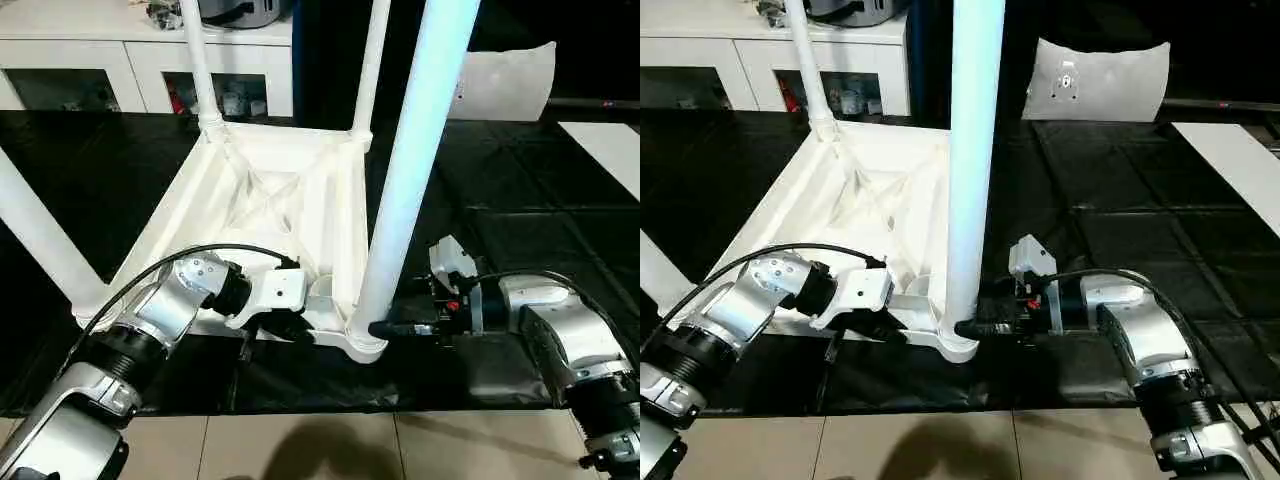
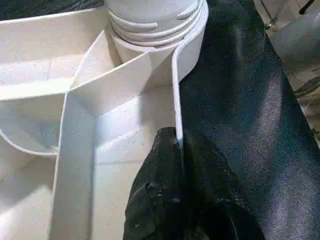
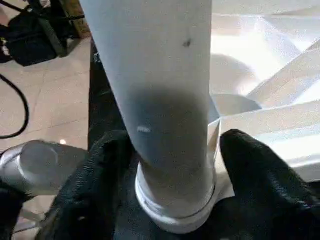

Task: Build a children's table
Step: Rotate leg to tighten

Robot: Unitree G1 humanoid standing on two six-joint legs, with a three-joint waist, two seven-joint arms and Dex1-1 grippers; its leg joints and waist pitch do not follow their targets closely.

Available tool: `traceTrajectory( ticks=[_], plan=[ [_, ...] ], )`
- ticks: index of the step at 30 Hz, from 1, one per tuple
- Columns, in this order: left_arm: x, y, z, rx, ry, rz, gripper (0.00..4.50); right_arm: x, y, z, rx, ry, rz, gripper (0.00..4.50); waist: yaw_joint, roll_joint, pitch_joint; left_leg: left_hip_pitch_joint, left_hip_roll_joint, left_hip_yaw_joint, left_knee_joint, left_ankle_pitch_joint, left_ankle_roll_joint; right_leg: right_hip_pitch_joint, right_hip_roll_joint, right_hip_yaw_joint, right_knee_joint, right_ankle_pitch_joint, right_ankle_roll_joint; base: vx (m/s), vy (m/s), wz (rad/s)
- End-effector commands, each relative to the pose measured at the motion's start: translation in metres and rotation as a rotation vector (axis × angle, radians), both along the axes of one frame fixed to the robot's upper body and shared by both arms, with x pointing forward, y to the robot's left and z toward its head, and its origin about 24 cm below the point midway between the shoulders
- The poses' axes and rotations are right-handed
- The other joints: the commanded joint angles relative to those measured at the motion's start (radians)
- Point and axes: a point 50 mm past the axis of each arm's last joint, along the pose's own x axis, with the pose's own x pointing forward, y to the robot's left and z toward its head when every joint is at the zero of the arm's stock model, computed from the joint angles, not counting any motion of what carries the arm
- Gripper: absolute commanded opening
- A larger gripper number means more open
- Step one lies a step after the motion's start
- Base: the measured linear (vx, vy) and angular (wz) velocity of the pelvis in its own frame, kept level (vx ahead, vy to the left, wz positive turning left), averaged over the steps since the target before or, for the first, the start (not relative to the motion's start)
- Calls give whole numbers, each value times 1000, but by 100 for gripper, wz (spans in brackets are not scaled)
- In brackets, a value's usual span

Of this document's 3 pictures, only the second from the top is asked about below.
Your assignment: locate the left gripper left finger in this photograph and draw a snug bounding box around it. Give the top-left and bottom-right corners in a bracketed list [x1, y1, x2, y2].
[122, 126, 186, 240]

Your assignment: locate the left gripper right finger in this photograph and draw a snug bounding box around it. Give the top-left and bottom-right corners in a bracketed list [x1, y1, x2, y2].
[183, 129, 266, 240]

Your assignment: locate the white plastic table top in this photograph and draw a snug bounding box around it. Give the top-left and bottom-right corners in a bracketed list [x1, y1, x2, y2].
[0, 0, 210, 240]

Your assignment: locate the white plastic table leg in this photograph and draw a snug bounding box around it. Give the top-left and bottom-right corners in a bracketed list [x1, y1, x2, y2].
[104, 0, 208, 49]

